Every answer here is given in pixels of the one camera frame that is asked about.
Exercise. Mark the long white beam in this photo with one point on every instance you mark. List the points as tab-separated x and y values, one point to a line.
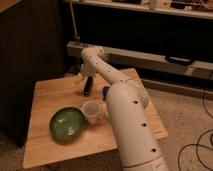
155	62

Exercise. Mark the green ceramic bowl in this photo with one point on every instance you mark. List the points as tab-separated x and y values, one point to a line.
67	123

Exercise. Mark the wooden shelf with clutter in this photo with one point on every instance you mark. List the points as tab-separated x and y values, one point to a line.
147	6

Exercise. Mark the metal stand pole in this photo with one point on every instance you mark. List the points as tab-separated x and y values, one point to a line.
76	36

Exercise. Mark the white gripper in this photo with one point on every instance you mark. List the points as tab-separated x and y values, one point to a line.
86	72

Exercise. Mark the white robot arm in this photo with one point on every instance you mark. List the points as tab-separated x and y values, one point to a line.
126	101

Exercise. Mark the blue eraser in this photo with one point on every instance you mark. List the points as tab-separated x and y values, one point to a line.
105	91

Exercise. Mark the dark cabinet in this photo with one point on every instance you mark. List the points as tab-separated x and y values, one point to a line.
32	48

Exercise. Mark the black handle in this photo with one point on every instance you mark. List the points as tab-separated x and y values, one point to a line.
179	61

